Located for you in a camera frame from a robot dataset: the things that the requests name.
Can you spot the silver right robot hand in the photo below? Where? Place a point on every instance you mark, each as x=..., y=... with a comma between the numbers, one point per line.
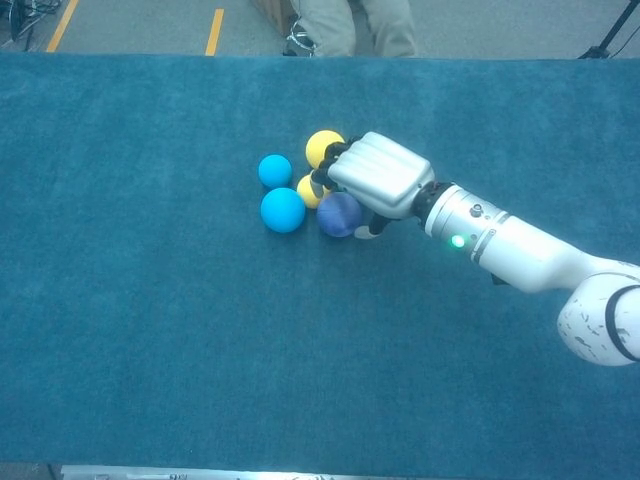
x=380, y=172

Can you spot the violet ribbed ball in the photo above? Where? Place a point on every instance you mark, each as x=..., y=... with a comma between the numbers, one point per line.
x=337, y=217

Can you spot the large yellow ball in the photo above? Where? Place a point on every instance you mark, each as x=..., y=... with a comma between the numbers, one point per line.
x=317, y=147

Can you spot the small yellow ball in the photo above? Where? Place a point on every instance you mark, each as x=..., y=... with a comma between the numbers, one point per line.
x=304, y=192

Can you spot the large cyan ball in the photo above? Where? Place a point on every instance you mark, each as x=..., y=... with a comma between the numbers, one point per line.
x=282, y=210

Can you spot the small cyan ball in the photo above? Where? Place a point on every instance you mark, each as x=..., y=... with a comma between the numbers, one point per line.
x=275, y=171

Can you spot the person in khaki trousers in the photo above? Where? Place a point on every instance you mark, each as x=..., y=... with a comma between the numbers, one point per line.
x=340, y=25

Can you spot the black tripod stand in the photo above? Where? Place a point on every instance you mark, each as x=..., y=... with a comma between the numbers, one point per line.
x=597, y=50

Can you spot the teal table cloth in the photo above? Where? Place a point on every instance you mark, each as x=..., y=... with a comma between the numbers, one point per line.
x=150, y=300

